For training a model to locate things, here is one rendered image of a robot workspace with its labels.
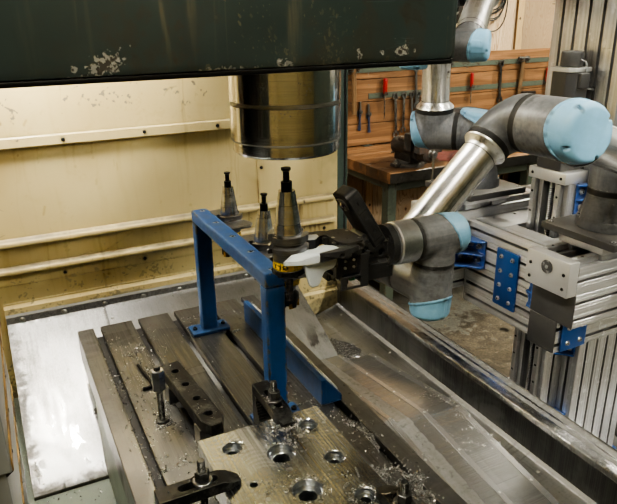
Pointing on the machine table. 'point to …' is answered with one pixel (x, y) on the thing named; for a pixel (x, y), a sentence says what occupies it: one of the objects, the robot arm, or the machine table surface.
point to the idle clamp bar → (179, 382)
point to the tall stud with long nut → (159, 392)
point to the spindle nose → (285, 114)
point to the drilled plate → (245, 462)
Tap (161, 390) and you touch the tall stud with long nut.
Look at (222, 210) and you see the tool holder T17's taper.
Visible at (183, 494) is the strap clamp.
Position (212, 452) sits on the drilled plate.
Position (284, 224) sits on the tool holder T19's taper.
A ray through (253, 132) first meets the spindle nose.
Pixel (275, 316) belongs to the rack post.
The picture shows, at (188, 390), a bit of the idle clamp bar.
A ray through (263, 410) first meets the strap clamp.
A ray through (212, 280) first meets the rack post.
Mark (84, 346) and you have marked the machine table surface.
